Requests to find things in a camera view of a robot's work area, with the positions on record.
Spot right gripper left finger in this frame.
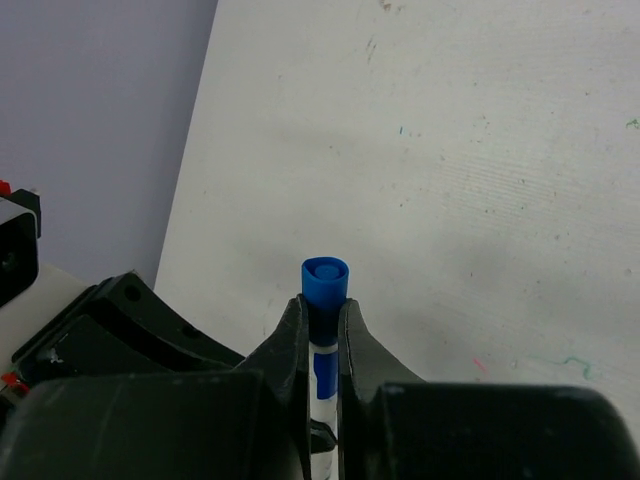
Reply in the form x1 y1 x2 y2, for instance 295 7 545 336
234 294 311 479

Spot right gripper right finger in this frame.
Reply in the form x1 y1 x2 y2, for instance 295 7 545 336
337 299 424 479

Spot white marker blue label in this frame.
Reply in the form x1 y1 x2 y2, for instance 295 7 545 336
309 343 339 479

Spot blue marker cap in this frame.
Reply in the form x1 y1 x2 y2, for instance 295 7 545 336
301 257 349 346

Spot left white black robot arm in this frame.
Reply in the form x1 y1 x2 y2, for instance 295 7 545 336
1 182 243 403

